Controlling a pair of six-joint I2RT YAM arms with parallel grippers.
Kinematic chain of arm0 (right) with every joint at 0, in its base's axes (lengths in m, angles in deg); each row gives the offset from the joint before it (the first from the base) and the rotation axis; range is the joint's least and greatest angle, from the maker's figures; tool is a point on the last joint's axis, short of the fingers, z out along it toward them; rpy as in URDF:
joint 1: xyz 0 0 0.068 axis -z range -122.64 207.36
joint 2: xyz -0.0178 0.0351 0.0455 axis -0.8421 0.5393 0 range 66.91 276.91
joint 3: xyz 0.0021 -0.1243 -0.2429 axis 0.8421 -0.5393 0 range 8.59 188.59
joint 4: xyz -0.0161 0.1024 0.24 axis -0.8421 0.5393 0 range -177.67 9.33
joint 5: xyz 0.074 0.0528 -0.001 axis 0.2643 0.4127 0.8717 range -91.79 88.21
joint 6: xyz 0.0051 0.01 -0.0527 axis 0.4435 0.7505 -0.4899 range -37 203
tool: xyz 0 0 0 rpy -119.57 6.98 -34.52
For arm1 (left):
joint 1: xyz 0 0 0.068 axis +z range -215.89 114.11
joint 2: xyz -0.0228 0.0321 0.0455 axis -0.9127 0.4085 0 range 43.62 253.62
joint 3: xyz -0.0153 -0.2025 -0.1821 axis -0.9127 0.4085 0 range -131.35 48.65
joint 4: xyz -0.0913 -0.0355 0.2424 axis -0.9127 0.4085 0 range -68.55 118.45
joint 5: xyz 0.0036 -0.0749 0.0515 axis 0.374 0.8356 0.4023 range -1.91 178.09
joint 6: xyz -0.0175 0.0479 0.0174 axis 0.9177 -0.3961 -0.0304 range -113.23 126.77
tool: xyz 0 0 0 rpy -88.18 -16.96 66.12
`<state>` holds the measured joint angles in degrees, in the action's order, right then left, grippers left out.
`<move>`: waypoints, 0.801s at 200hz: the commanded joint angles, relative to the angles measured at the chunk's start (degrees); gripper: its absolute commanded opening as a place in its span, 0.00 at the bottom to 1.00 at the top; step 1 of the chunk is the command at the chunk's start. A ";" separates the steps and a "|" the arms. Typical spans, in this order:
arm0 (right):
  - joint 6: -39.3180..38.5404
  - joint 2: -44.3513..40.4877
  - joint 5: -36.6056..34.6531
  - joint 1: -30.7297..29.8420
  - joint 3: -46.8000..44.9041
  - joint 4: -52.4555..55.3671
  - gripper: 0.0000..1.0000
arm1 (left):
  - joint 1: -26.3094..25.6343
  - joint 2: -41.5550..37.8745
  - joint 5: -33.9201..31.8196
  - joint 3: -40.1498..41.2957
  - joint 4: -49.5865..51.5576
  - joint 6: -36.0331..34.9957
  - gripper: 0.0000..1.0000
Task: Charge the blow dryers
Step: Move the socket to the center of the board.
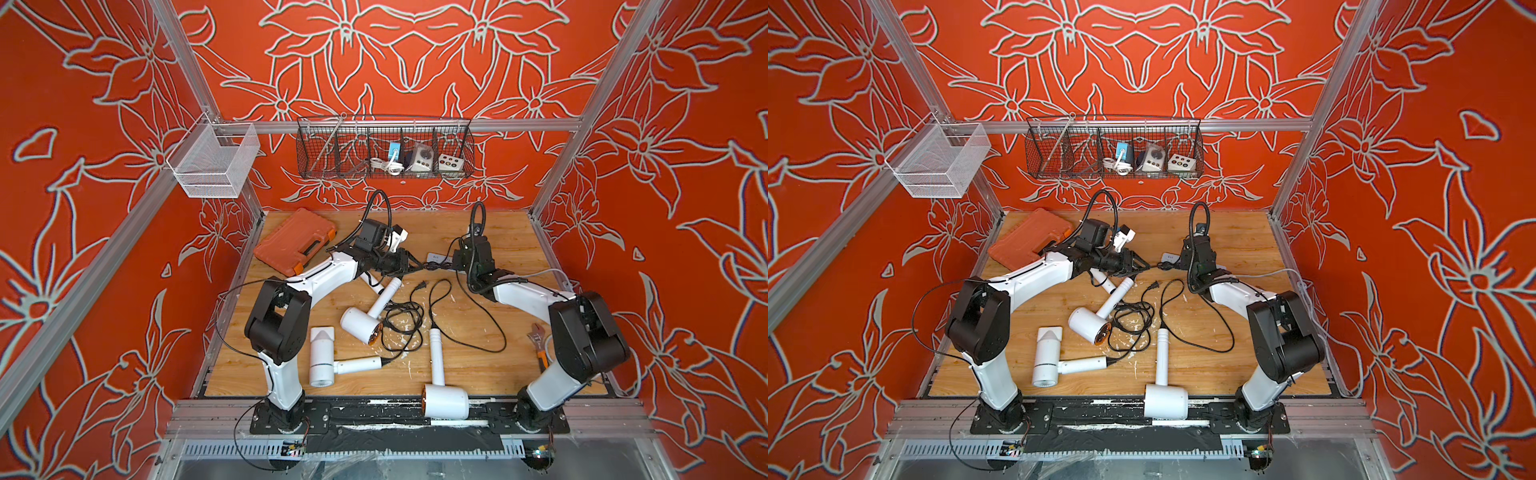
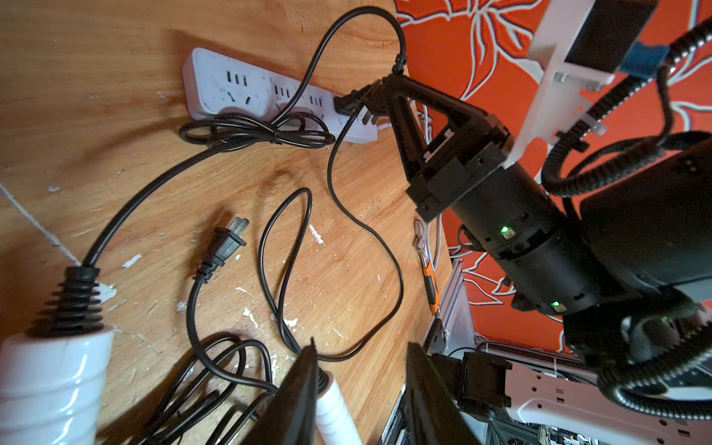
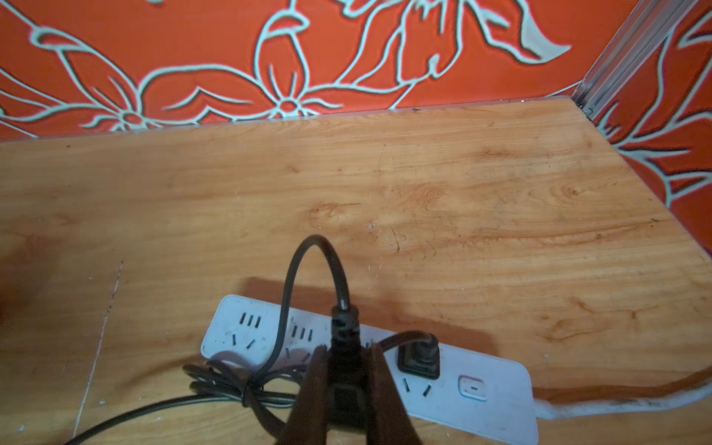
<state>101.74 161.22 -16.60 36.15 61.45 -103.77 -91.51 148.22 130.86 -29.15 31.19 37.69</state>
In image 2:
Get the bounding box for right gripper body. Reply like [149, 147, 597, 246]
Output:
[404, 113, 514, 222]

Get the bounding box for white hair dryer middle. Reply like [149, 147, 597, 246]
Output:
[1, 266, 114, 444]

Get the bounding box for white hair dryer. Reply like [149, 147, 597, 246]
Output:
[315, 371, 363, 445]
[1, 266, 114, 444]

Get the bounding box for orange utility knife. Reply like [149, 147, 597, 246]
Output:
[413, 216, 441, 315]

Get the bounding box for white hair dryer front right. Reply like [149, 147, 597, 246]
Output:
[315, 371, 363, 445]

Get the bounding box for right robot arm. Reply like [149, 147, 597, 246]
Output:
[365, 1, 711, 444]

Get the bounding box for white power strip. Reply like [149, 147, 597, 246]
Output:
[182, 48, 378, 144]

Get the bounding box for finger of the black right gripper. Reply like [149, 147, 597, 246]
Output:
[389, 99, 428, 181]
[366, 74, 490, 131]

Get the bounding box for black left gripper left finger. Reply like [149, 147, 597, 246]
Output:
[242, 342, 319, 444]

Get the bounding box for black dryer power cables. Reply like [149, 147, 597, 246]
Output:
[82, 6, 410, 445]

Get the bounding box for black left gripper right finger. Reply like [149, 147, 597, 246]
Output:
[405, 343, 480, 444]

